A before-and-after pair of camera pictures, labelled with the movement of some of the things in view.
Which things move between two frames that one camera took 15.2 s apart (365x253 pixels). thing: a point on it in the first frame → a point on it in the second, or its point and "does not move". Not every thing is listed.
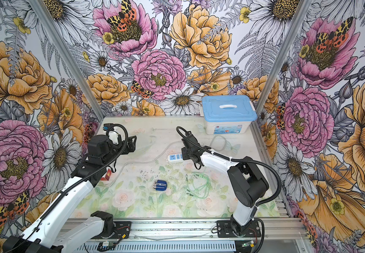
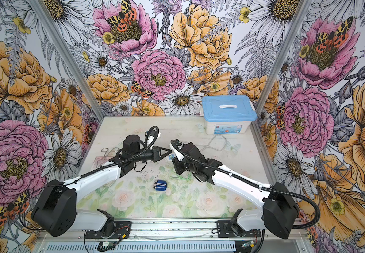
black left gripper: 131,145 → 156,153
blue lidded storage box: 225,115 does not move
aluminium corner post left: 68,56 does not move
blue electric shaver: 160,185 does not move
